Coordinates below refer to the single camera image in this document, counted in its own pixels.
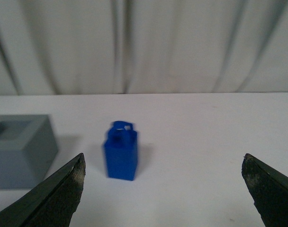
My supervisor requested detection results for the gray square base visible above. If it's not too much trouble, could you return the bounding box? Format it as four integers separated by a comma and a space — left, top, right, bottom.
0, 114, 58, 190

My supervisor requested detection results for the blue plastic part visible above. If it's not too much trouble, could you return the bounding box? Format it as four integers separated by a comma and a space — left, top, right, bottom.
103, 121, 138, 181

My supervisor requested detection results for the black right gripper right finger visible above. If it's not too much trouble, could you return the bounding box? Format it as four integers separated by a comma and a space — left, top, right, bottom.
242, 153, 288, 227

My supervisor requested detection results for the white curtain backdrop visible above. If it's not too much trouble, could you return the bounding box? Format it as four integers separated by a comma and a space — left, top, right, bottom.
0, 0, 288, 95

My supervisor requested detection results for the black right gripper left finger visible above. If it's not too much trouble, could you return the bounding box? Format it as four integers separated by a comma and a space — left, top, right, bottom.
0, 153, 86, 227

